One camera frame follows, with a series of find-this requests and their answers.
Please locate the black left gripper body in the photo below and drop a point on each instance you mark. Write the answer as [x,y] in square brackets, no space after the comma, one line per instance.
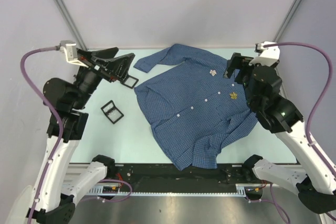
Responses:
[105,69]

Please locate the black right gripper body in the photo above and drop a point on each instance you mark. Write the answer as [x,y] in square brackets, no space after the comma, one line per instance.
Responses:
[245,69]

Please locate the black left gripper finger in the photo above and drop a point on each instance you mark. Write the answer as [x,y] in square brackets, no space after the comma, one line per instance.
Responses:
[105,55]
[120,67]

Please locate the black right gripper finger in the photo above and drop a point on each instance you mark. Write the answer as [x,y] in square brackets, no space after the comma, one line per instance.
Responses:
[237,61]
[228,71]

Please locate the gold leaf brooch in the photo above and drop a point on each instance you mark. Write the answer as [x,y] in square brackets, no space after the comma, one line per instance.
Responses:
[233,96]

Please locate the blue checked shirt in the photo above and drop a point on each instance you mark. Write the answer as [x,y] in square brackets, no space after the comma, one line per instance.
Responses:
[190,112]

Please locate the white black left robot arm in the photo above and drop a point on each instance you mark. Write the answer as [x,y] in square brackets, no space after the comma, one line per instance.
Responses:
[46,201]

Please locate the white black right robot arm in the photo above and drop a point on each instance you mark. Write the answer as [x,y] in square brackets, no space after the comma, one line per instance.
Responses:
[315,186]

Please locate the silver leaf brooch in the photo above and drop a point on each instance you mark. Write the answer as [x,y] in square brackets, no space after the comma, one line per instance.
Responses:
[213,72]

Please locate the black open box upper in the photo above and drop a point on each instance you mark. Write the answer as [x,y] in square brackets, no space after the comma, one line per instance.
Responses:
[130,82]

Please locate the black open box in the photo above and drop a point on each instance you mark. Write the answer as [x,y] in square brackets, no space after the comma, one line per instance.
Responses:
[111,112]
[130,82]

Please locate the black open box lower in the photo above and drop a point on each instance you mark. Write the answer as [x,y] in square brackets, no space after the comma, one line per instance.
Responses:
[111,112]

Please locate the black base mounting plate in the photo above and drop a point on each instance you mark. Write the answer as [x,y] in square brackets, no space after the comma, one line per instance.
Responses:
[166,178]

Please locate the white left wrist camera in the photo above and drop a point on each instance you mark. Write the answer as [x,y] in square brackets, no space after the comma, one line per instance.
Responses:
[69,49]

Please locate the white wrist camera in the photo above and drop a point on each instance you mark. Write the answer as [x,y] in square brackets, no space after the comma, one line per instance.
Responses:
[69,49]
[268,54]

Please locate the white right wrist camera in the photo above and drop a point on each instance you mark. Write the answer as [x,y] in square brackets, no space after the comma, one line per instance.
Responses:
[268,54]

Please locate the right aluminium frame post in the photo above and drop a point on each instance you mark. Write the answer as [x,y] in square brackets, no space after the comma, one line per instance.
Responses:
[287,20]

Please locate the aluminium frame post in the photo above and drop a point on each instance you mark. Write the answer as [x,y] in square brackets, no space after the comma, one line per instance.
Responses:
[70,23]
[287,20]

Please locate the left aluminium frame post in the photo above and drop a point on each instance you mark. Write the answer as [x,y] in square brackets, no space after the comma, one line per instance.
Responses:
[70,23]

